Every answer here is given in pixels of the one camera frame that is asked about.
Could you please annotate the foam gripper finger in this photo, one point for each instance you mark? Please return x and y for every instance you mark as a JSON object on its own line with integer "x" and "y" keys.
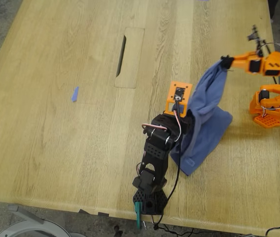
{"x": 228, "y": 65}
{"x": 227, "y": 60}

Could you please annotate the blue printed T-shirt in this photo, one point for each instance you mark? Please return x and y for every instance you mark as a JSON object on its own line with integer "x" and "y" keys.
{"x": 204, "y": 128}

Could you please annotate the black perforated arm base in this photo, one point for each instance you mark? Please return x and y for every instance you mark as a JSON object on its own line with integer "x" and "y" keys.
{"x": 158, "y": 202}

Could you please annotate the orange perforated arm base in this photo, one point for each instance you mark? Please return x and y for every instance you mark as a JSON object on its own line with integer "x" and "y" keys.
{"x": 267, "y": 121}

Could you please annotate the green table clamp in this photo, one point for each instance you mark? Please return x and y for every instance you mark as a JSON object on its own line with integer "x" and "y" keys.
{"x": 138, "y": 212}

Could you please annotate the blue tape strip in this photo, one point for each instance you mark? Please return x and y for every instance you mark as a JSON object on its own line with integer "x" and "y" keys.
{"x": 75, "y": 95}

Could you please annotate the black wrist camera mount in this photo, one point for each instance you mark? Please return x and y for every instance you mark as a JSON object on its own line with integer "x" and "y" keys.
{"x": 253, "y": 37}

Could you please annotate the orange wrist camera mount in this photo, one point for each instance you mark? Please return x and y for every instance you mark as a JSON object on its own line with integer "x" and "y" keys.
{"x": 179, "y": 91}

